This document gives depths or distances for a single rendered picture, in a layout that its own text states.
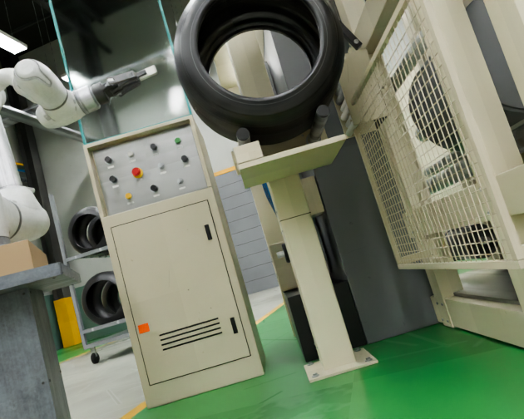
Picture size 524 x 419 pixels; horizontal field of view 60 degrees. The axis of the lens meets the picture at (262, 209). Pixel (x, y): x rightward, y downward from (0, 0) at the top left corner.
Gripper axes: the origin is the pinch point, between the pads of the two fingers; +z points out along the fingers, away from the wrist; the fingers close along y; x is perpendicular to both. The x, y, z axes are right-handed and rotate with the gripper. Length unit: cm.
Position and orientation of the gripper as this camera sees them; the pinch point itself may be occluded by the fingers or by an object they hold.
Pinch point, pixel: (147, 72)
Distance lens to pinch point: 176.1
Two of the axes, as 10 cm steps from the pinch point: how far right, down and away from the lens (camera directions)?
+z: 9.1, -4.2, 0.4
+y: 0.2, 1.3, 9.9
